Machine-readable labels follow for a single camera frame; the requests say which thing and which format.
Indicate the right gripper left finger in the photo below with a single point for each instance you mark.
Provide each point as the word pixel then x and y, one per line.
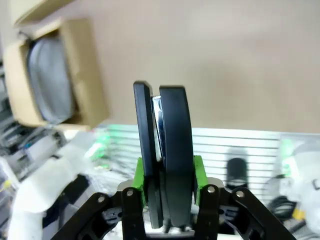
pixel 130 212

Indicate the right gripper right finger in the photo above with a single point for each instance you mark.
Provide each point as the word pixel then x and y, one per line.
pixel 210 212

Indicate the black stapler with chrome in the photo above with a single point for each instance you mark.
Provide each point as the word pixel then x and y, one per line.
pixel 175 140

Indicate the grey cap with letter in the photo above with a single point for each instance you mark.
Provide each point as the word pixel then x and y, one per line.
pixel 50 80

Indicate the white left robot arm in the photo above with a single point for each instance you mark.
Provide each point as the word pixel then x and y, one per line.
pixel 45 182

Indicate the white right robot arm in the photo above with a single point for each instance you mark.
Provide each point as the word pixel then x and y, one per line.
pixel 305 170

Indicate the cardboard box with long flap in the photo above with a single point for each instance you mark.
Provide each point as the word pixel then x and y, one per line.
pixel 85 75

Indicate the cardboard box with wide flap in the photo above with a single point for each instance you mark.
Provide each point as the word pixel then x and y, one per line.
pixel 37 11

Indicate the black cylindrical microphone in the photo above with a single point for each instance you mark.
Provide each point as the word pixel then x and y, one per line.
pixel 237 172

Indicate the aluminium profile frame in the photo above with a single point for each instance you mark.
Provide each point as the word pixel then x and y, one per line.
pixel 220 142

